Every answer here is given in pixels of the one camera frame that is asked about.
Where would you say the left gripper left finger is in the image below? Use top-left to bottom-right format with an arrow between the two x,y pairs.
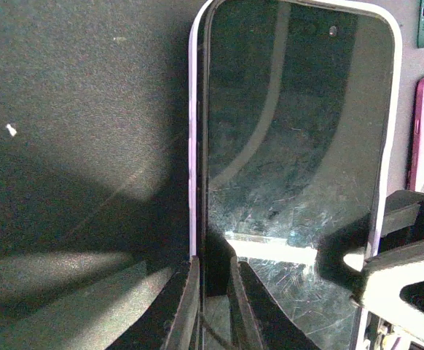
117,256 -> 200,349

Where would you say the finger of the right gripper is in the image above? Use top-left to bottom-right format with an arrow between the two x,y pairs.
379,190 -> 424,252
353,240 -> 424,324

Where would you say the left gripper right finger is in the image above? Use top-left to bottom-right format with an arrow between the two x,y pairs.
228,257 -> 318,349

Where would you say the lilac phone case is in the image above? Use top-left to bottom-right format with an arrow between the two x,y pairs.
188,0 -> 404,350

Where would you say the black phone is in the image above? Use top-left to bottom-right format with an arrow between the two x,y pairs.
199,0 -> 395,350

